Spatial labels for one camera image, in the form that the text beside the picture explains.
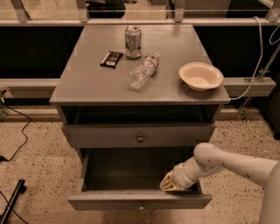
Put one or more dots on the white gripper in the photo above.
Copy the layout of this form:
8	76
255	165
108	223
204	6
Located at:
179	176

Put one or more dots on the grey drawer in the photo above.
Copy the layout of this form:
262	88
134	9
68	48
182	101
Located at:
137	135
129	179

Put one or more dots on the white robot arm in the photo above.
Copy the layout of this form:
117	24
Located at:
209	159

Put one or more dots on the grey top drawer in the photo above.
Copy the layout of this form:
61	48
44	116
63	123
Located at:
137	135

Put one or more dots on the grey wooden drawer cabinet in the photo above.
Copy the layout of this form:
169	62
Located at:
89	93

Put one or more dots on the white bowl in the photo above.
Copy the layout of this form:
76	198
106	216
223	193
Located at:
200	76

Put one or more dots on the clear plastic water bottle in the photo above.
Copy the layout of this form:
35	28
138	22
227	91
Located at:
140	75

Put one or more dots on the black snack bar wrapper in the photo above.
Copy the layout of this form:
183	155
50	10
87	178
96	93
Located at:
111	59

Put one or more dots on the black metal floor bar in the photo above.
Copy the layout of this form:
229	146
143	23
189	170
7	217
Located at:
19	189

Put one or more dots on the metal stand right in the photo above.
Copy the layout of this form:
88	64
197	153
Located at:
257	79

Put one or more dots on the silver soda can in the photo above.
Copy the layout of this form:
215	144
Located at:
133	41

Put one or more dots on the metal railing frame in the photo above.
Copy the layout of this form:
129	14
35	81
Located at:
142	12

